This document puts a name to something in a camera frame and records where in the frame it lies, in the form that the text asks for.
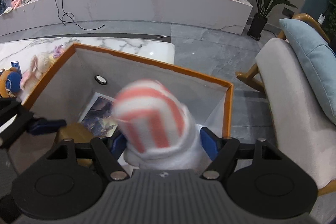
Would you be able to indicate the white armchair wooden frame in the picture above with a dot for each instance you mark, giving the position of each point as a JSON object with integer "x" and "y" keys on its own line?
{"x": 303, "y": 131}

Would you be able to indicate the pink eared crochet bunny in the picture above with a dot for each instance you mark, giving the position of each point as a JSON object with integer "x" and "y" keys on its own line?
{"x": 39, "y": 65}

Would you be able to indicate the white tv console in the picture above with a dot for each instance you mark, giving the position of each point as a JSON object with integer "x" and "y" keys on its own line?
{"x": 224, "y": 15}

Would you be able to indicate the light blue cushion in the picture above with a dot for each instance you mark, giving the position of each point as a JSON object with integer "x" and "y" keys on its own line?
{"x": 317, "y": 60}

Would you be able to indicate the potted green plant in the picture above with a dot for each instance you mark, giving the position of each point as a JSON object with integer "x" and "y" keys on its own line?
{"x": 265, "y": 1}

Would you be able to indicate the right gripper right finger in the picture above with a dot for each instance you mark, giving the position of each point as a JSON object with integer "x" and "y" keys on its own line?
{"x": 222, "y": 153}

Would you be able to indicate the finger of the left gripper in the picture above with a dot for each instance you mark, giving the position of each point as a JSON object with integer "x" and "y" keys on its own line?
{"x": 42, "y": 126}

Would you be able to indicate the blue framed badge card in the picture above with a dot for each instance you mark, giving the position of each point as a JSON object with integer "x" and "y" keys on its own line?
{"x": 15, "y": 64}

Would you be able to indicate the dark picture box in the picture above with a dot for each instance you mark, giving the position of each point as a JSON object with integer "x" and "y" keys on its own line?
{"x": 97, "y": 116}

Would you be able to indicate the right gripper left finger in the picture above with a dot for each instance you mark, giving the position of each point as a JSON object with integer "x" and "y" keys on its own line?
{"x": 106, "y": 152}

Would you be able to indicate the brown plush dog blue outfit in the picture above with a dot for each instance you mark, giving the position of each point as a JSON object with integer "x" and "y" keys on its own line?
{"x": 10, "y": 82}

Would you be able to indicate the white pink striped plush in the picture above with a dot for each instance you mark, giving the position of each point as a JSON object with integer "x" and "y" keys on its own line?
{"x": 160, "y": 131}

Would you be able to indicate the orange storage box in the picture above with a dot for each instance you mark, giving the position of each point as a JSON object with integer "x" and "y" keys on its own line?
{"x": 67, "y": 87}

